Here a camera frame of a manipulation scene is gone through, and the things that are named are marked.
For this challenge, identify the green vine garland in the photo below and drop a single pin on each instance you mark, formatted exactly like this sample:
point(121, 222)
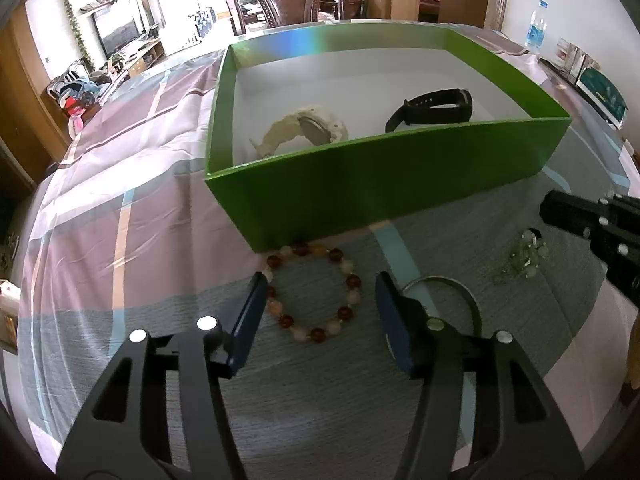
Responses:
point(75, 25)

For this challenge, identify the black wristwatch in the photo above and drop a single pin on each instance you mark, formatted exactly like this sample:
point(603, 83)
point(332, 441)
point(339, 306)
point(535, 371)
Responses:
point(440, 105)

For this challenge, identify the armchair with clothes pile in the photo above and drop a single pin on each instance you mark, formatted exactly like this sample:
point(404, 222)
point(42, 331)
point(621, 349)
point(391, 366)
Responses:
point(75, 95)

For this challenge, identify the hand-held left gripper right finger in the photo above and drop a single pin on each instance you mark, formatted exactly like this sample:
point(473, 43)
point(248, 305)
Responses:
point(395, 325)

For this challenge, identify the small white cartons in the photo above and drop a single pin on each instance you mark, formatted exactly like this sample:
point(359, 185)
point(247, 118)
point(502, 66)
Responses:
point(572, 55)

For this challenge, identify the metal bangle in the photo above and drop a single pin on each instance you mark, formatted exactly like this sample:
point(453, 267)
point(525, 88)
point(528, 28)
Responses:
point(440, 277)

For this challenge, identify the clear plastic water bottle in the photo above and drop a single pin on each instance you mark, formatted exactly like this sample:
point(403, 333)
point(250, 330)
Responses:
point(536, 30)

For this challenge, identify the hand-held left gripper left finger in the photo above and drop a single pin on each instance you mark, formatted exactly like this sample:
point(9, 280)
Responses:
point(247, 325)

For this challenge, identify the wooden television cabinet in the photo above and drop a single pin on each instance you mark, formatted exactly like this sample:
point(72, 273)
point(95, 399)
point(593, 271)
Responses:
point(145, 55)

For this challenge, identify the teal gift box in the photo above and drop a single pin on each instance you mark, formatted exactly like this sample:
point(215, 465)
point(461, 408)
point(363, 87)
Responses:
point(600, 92)

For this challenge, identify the white wristwatch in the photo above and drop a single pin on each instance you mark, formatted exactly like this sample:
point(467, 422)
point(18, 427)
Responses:
point(325, 122)

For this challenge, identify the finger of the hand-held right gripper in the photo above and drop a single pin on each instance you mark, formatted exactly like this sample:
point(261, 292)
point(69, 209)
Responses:
point(615, 255)
point(570, 202)

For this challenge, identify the green cardboard box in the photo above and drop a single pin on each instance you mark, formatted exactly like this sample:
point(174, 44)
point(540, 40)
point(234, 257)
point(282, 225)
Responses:
point(375, 180)

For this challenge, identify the pink and grey tablecloth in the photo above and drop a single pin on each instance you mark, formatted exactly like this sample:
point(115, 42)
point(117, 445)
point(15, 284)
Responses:
point(150, 160)

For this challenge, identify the flat screen television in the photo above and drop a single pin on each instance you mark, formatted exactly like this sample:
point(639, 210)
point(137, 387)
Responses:
point(117, 35)

